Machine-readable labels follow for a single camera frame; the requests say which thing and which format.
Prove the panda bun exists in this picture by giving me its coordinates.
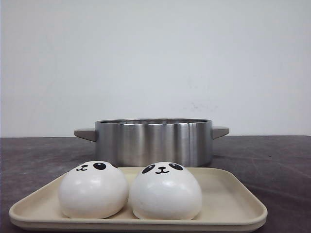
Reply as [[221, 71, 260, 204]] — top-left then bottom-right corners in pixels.
[[129, 162, 203, 220], [58, 161, 129, 218]]

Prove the stainless steel steamer pot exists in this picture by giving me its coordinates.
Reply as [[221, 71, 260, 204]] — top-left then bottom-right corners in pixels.
[[74, 118, 229, 167]]

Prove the beige rectangular plastic tray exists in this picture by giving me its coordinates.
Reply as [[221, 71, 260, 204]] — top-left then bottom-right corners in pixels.
[[9, 167, 268, 233]]

